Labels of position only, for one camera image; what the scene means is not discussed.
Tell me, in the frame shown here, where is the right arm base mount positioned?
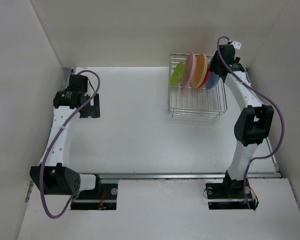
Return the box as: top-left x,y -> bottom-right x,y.
205,182 -> 259,210

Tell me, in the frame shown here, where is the blue plate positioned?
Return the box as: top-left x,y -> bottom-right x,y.
204,70 -> 220,89

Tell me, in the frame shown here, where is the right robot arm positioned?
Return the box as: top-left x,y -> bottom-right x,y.
209,44 -> 274,198

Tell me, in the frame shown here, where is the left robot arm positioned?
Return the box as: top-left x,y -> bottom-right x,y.
29,74 -> 102,199

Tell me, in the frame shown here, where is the red-orange plate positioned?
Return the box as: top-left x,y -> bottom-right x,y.
199,63 -> 210,88

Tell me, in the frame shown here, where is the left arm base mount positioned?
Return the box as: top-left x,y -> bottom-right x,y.
70,176 -> 119,211

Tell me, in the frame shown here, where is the green plate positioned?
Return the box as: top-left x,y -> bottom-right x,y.
170,62 -> 185,87

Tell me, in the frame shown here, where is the yellow-orange plate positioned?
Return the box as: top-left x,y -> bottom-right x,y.
191,53 -> 209,89

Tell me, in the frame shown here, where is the metal wire dish rack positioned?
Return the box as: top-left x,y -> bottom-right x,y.
167,53 -> 228,119

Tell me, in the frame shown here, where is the pink plate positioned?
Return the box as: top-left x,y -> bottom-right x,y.
181,53 -> 197,88

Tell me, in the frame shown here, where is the aluminium rail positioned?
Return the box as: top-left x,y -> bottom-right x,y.
24,171 -> 282,201

